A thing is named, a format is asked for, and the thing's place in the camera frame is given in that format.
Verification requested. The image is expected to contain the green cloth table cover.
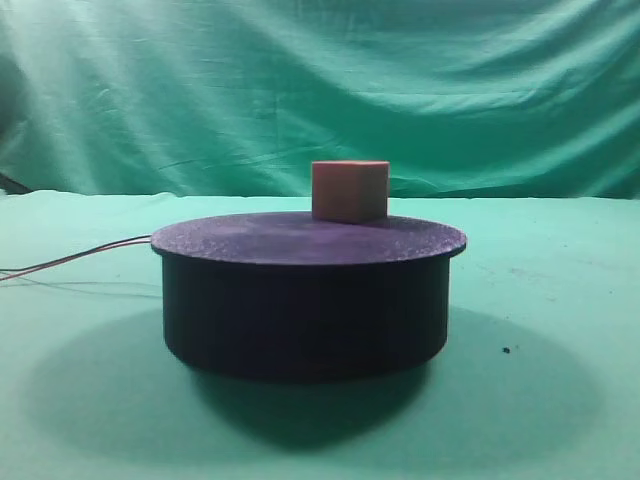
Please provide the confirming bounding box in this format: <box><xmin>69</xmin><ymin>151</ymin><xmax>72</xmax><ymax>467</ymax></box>
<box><xmin>1</xmin><ymin>1</ymin><xmax>639</xmax><ymax>479</ymax></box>

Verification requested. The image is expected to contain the black wire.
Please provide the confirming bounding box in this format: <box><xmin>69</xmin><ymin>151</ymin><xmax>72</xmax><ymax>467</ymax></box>
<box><xmin>0</xmin><ymin>238</ymin><xmax>153</xmax><ymax>282</ymax></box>

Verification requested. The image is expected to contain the black round turntable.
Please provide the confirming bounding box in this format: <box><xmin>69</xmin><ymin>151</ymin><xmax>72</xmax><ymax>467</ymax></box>
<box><xmin>150</xmin><ymin>211</ymin><xmax>467</xmax><ymax>383</ymax></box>

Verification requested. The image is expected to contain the red wire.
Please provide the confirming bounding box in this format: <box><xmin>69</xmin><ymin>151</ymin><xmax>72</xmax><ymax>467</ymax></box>
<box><xmin>0</xmin><ymin>233</ymin><xmax>153</xmax><ymax>275</ymax></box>

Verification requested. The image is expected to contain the pink cube-shaped block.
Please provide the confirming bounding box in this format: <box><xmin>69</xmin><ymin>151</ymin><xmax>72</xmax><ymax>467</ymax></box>
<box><xmin>311</xmin><ymin>160</ymin><xmax>390</xmax><ymax>224</ymax></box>

